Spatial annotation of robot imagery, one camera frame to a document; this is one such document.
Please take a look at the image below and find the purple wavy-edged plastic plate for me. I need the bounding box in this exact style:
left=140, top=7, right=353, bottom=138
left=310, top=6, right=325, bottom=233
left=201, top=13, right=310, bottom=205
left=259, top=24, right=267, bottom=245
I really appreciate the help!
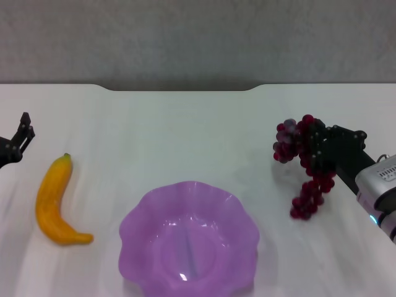
left=118, top=180, right=260, bottom=297

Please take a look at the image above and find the yellow plastic banana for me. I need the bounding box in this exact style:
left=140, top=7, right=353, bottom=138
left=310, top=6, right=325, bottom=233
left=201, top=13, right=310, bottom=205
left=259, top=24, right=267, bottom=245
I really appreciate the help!
left=35, top=152, right=94, bottom=246

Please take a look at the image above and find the dark red grape bunch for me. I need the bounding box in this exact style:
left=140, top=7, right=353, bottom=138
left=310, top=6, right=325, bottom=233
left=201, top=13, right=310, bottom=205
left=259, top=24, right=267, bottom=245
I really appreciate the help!
left=272, top=114, right=337, bottom=221

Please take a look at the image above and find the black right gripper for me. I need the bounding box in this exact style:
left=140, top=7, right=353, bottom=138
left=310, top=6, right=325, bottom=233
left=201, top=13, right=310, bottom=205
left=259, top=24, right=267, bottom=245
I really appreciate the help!
left=311, top=120, right=377, bottom=194

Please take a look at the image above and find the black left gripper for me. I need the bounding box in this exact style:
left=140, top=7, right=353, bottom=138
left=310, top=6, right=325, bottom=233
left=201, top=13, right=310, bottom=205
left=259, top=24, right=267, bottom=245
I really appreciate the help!
left=0, top=111, right=36, bottom=170

